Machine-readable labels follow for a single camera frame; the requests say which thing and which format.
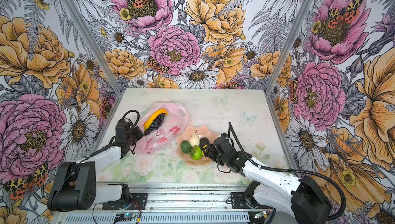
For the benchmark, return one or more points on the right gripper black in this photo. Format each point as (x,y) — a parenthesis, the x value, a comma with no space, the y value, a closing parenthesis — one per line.
(210,152)

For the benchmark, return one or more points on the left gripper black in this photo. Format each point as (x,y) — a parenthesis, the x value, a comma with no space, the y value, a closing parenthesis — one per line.
(139,134)

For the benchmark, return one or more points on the dark green avocado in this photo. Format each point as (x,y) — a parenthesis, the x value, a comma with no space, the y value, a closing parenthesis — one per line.
(204,144)

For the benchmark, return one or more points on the bright green bumpy fruit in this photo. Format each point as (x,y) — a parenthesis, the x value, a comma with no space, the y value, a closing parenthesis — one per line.
(196,153)

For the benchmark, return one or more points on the pink scalloped bowl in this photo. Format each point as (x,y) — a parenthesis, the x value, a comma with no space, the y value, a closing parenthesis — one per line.
(203,132)

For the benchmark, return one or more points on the yellow banana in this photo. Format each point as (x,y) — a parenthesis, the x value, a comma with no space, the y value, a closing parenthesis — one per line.
(150,120)

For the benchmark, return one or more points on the beige garlic bulb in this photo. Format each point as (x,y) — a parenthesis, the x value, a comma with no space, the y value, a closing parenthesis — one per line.
(194,140)

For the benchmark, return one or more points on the smooth green lime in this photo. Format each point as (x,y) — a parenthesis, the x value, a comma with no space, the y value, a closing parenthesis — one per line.
(185,147)

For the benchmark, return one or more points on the pink plastic bag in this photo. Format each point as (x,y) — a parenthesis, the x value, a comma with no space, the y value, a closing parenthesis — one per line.
(174,123)

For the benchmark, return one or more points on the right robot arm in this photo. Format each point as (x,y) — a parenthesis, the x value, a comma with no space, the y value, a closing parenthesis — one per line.
(271,189)

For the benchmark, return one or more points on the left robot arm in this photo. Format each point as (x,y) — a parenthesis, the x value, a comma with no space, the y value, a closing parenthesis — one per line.
(75,186)

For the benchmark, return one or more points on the dark grape bunch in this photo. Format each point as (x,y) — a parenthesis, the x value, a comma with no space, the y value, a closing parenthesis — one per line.
(156,124)

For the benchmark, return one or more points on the green circuit board right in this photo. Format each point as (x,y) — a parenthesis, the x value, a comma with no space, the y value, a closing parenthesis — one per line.
(258,215)

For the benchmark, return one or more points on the green circuit board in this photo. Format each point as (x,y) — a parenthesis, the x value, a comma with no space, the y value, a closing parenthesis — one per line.
(258,215)
(128,217)

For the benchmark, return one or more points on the green circuit board left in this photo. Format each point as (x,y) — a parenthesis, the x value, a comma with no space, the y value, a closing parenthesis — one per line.
(128,217)

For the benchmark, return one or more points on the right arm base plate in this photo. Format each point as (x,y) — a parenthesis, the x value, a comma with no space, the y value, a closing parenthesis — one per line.
(237,200)

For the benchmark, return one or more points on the aluminium front rail frame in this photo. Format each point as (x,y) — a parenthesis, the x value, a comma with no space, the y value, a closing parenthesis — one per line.
(179,204)

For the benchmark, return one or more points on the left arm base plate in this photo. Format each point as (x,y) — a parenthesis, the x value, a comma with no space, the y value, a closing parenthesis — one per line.
(136,201)

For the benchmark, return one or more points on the left aluminium corner post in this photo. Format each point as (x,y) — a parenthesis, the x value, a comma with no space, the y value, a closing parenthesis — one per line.
(73,11)

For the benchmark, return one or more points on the aluminium corner post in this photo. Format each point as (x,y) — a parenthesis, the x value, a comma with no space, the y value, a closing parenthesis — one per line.
(297,24)
(73,11)

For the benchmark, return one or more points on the right aluminium corner post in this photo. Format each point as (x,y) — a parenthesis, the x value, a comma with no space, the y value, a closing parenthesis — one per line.
(297,24)

